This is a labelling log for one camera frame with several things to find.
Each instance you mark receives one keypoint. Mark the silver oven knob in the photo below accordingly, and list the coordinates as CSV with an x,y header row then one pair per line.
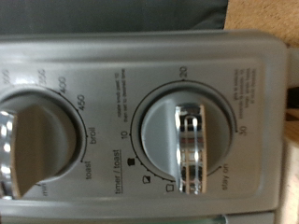
x,y
190,146
40,140

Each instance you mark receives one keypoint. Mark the grey curtain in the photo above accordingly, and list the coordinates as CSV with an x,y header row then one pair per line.
x,y
109,15

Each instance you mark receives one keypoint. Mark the silver toaster oven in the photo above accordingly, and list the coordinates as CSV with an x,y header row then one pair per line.
x,y
124,56

